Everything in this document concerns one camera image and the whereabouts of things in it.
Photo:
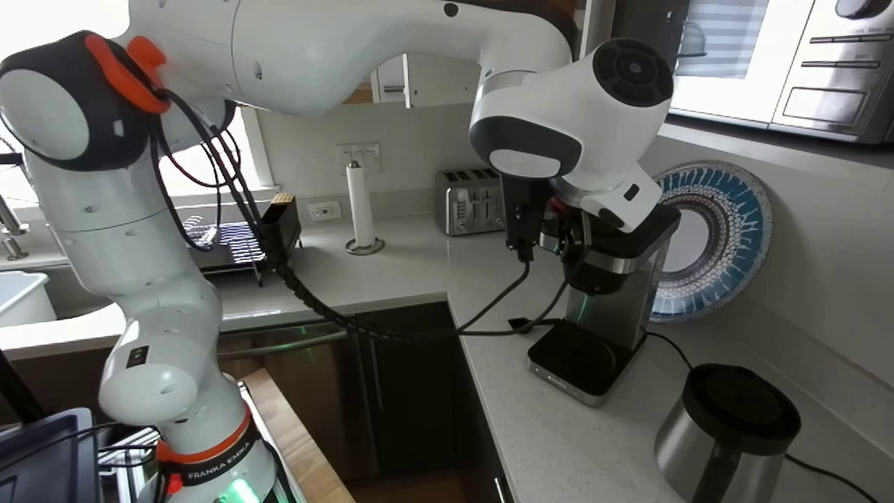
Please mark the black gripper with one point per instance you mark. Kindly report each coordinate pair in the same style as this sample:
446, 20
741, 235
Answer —
537, 217

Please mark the wooden board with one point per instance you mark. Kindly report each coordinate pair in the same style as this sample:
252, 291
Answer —
301, 457

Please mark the black coffee making machine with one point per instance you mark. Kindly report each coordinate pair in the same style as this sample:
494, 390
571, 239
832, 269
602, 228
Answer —
611, 298

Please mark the stainless steel microwave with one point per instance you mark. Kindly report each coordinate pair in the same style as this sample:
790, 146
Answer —
817, 69

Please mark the dark lower cabinet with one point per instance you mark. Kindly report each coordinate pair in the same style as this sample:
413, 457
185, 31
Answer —
396, 414

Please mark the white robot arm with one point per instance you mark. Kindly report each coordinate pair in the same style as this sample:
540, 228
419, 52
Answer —
101, 122

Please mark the dark equipment case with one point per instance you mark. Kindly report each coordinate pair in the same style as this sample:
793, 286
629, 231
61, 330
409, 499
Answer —
51, 462

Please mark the blue patterned decorative plate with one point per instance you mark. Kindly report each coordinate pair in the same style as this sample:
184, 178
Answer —
723, 239

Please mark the black box on counter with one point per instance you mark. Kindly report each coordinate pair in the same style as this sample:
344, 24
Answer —
282, 231

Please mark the wall power outlet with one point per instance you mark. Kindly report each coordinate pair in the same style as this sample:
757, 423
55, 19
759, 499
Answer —
326, 210

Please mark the steel coffee carafe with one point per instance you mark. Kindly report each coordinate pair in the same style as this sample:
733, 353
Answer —
724, 438

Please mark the dish drying rack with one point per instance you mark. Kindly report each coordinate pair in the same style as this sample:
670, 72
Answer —
223, 246

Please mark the chrome toaster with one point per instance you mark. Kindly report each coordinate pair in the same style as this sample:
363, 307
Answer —
470, 202

